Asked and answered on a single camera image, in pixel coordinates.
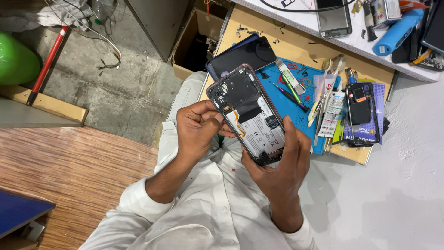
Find blue board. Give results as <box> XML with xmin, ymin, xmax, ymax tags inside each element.
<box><xmin>0</xmin><ymin>189</ymin><xmax>57</xmax><ymax>239</ymax></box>

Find person's white clothing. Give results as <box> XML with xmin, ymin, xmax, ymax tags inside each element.
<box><xmin>79</xmin><ymin>71</ymin><xmax>318</xmax><ymax>250</ymax></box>

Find dark phone screen panel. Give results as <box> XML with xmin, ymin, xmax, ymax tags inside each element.
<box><xmin>420</xmin><ymin>0</ymin><xmax>444</xmax><ymax>55</ymax></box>

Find pile of black phone parts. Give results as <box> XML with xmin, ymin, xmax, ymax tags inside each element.
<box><xmin>391</xmin><ymin>33</ymin><xmax>444</xmax><ymax>72</ymax></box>

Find person's right hand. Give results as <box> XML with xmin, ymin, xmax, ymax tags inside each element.
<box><xmin>241</xmin><ymin>116</ymin><xmax>313</xmax><ymax>209</ymax></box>

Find silver-framed phone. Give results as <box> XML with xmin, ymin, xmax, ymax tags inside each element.
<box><xmin>315</xmin><ymin>0</ymin><xmax>353</xmax><ymax>39</ymax></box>

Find open cardboard box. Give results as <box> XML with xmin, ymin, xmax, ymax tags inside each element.
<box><xmin>169</xmin><ymin>8</ymin><xmax>226</xmax><ymax>81</ymax></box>

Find black phone middle frame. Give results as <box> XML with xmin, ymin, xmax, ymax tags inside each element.
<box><xmin>345</xmin><ymin>81</ymin><xmax>381</xmax><ymax>146</ymax></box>

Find clear plastic bag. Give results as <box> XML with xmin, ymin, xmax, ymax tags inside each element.
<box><xmin>312</xmin><ymin>74</ymin><xmax>340</xmax><ymax>106</ymax></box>

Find white glue tube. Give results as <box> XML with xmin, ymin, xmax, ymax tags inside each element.
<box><xmin>317</xmin><ymin>89</ymin><xmax>346</xmax><ymax>138</ymax></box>

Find grey metal cabinet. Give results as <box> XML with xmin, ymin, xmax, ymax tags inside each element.
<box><xmin>124</xmin><ymin>0</ymin><xmax>197</xmax><ymax>63</ymax></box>

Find yellow pry tool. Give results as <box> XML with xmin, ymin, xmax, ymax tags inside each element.
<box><xmin>307</xmin><ymin>100</ymin><xmax>322</xmax><ymax>123</ymax></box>

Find blue handheld torch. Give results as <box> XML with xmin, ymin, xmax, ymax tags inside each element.
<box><xmin>372</xmin><ymin>8</ymin><xmax>425</xmax><ymax>57</ymax></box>

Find white metal strip tool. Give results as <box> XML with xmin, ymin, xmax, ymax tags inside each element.
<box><xmin>275</xmin><ymin>58</ymin><xmax>306</xmax><ymax>95</ymax></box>

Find wooden ledge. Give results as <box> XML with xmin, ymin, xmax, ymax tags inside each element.
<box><xmin>0</xmin><ymin>85</ymin><xmax>89</xmax><ymax>128</ymax></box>

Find scattered small metal parts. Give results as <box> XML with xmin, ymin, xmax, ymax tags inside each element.
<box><xmin>235</xmin><ymin>24</ymin><xmax>282</xmax><ymax>45</ymax></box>

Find blue repair mat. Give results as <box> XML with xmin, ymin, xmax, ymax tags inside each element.
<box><xmin>255</xmin><ymin>57</ymin><xmax>347</xmax><ymax>155</ymax></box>

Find person's left hand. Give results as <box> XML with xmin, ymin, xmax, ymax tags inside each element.
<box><xmin>176</xmin><ymin>100</ymin><xmax>237</xmax><ymax>165</ymax></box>

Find green round object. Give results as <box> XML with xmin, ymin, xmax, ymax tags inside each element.
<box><xmin>0</xmin><ymin>31</ymin><xmax>41</xmax><ymax>86</ymax></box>

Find black cable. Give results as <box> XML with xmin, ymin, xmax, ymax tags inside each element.
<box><xmin>258</xmin><ymin>0</ymin><xmax>358</xmax><ymax>13</ymax></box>

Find metal tweezers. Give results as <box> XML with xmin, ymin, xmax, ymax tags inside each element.
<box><xmin>313</xmin><ymin>101</ymin><xmax>328</xmax><ymax>147</ymax></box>

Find wooden work board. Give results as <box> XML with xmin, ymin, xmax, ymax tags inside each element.
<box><xmin>198</xmin><ymin>3</ymin><xmax>396</xmax><ymax>166</ymax></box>

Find white loose wires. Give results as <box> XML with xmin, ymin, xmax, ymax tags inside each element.
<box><xmin>43</xmin><ymin>0</ymin><xmax>123</xmax><ymax>71</ymax></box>

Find clear plastic bottle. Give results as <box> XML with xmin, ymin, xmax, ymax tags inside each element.
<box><xmin>91</xmin><ymin>0</ymin><xmax>117</xmax><ymax>25</ymax></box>

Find red broom handle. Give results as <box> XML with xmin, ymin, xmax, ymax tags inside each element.
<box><xmin>26</xmin><ymin>26</ymin><xmax>69</xmax><ymax>107</ymax></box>

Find smartphone with exposed battery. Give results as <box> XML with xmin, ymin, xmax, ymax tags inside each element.
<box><xmin>206</xmin><ymin>63</ymin><xmax>287</xmax><ymax>166</ymax></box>

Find green-handled screwdriver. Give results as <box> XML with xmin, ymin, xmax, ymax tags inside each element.
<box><xmin>280</xmin><ymin>74</ymin><xmax>306</xmax><ymax>109</ymax></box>

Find small white block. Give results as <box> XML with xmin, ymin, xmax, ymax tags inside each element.
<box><xmin>20</xmin><ymin>220</ymin><xmax>46</xmax><ymax>242</ymax></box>

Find black-handled brush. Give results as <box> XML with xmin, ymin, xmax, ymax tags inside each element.
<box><xmin>362</xmin><ymin>0</ymin><xmax>378</xmax><ymax>42</ymax></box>

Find purple-tipped black screwdriver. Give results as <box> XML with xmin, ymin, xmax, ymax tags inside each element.
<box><xmin>272</xmin><ymin>83</ymin><xmax>310</xmax><ymax>113</ymax></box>

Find white crumpled cloth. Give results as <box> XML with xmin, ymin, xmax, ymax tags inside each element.
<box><xmin>0</xmin><ymin>0</ymin><xmax>95</xmax><ymax>33</ymax></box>

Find small printed box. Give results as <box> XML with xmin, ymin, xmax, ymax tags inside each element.
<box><xmin>370</xmin><ymin>0</ymin><xmax>402</xmax><ymax>29</ymax></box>

